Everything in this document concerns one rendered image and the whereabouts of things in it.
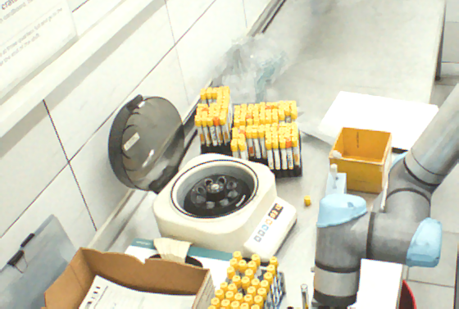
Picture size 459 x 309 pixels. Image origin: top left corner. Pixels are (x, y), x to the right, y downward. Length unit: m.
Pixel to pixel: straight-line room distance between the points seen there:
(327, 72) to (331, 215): 1.08
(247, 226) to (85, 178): 0.37
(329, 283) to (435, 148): 0.27
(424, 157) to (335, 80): 0.98
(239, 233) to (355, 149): 0.44
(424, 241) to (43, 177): 0.73
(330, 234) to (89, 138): 0.64
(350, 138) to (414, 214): 0.62
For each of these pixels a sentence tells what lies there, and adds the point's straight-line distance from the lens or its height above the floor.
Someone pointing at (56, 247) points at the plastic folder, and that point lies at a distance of 1.25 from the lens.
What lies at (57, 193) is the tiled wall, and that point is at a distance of 1.26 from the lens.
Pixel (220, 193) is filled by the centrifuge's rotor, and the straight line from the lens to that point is 1.31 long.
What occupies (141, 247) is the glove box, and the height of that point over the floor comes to 0.94.
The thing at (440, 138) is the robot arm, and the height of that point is 1.30.
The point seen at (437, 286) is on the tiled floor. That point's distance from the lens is 2.38.
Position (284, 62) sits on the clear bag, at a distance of 1.95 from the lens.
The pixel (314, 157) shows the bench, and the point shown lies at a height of 0.87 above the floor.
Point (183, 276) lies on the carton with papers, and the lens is 1.16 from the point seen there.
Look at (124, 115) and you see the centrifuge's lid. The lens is 1.28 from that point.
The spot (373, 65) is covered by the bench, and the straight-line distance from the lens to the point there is 1.95.
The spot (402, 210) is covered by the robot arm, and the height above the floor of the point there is 1.20.
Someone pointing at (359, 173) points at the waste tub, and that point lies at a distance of 1.40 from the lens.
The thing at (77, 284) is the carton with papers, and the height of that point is 0.97.
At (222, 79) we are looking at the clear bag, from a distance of 1.72.
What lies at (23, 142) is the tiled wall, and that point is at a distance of 1.16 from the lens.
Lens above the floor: 1.84
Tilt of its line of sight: 36 degrees down
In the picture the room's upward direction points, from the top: 6 degrees counter-clockwise
